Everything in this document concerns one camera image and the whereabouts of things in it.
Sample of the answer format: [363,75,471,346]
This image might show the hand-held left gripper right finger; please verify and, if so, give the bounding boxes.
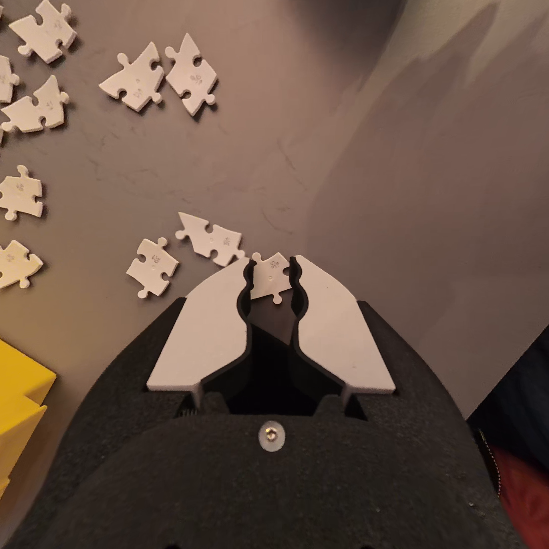
[289,255,397,409]

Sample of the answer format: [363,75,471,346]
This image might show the person's dark clothing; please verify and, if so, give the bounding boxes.
[465,326,549,472]

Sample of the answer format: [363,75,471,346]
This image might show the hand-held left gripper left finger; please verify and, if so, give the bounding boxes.
[146,257,254,409]

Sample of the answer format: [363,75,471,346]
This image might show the yellow plastic bin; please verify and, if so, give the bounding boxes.
[0,339,57,498]

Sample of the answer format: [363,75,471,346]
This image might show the single white puzzle piece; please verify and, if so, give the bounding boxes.
[250,252,292,305]

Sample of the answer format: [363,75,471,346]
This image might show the orange fabric bag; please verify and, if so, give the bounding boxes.
[489,446,549,549]

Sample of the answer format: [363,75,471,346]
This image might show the puzzle pieces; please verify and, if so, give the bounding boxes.
[0,0,246,301]

